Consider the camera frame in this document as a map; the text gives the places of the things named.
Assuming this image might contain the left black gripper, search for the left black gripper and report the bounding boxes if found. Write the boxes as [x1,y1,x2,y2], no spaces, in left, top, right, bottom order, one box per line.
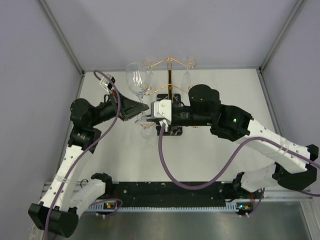
[89,88,149,127]

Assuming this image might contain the clear wine glass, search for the clear wine glass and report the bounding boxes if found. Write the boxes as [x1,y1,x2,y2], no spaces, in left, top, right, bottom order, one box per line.
[124,61,152,113]
[135,115,157,140]

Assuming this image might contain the gold wire wine glass rack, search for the gold wire wine glass rack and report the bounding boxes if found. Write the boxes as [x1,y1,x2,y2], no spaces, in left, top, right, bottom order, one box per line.
[141,56,199,137]

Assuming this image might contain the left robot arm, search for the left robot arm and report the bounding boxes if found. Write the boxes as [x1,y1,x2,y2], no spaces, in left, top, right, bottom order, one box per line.
[28,92,149,238]

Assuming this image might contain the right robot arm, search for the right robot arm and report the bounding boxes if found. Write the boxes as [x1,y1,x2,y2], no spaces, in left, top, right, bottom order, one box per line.
[147,84,320,198]

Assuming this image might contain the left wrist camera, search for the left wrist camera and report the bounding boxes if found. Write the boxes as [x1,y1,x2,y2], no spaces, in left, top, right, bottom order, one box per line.
[99,74,116,93]

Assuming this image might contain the black mounting base plate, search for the black mounting base plate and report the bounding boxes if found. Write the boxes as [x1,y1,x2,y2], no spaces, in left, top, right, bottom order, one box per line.
[86,180,261,208]

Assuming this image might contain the white slotted cable duct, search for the white slotted cable duct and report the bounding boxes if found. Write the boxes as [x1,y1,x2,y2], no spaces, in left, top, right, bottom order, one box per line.
[88,199,251,214]

